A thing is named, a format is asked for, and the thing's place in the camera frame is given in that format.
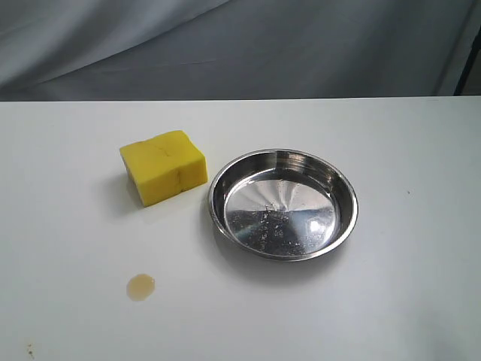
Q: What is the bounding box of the round stainless steel dish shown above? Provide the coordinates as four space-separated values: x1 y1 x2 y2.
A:
207 149 359 262

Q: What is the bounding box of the yellow sponge block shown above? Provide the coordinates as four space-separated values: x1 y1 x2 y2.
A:
119 130 207 207

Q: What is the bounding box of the brown liquid spill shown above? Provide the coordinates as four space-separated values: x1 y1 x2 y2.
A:
126 274 156 302

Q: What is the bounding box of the grey backdrop cloth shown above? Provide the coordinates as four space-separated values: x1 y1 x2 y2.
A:
1 1 480 101

